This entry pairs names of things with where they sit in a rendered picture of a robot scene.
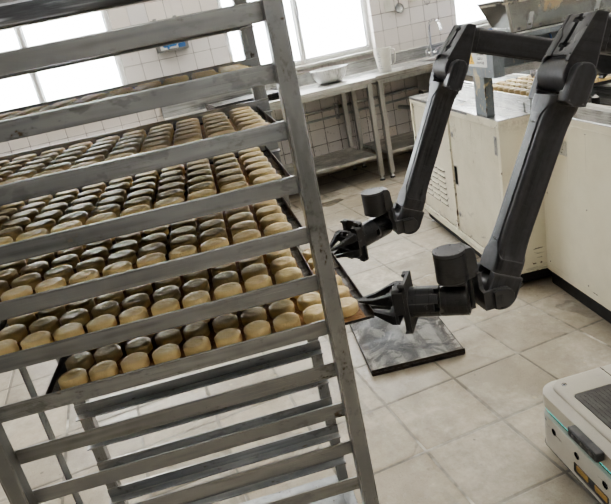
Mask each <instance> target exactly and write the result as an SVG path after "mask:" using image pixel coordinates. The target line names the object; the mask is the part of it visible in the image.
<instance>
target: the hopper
mask: <svg viewBox="0 0 611 504"><path fill-rule="evenodd" d="M477 6H478V7H479V9H480V10H481V12H482V13H483V15H484V16H485V18H486V19H487V21H488V23H489V24H490V26H491V27H492V29H493V30H498V31H505V32H512V33H516V32H521V31H525V30H530V29H535V28H540V27H544V26H549V25H554V24H558V23H563V22H564V21H565V19H566V17H567V16H568V15H569V14H579V13H586V12H593V11H595V10H603V11H609V13H610V12H611V0H496V1H491V2H487V3H482V4H477Z"/></svg>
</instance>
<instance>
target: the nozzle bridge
mask: <svg viewBox="0 0 611 504"><path fill-rule="evenodd" d="M609 16H611V12H610V13H609ZM563 23H564V22H563ZM563 23H558V24H554V25H549V26H544V27H540V28H535V29H530V30H525V31H521V32H516V33H519V34H526V35H533V36H540V37H547V38H550V35H549V34H548V33H551V35H552V38H553V39H554V38H555V36H556V35H557V33H558V31H559V29H560V28H561V26H562V24H563ZM540 64H541V62H536V61H535V62H530V61H528V60H521V59H520V60H519V59H514V58H506V57H499V56H491V55H484V54H483V55H482V54H481V55H480V54H477V53H471V57H470V62H469V67H468V72H467V74H466V75H469V76H473V82H474V93H475V104H476V115H478V116H482V117H485V118H490V117H495V107H494V94H493V81H492V78H493V79H495V78H500V77H504V76H505V75H509V74H513V73H518V72H522V71H527V70H531V69H536V68H538V67H539V66H540Z"/></svg>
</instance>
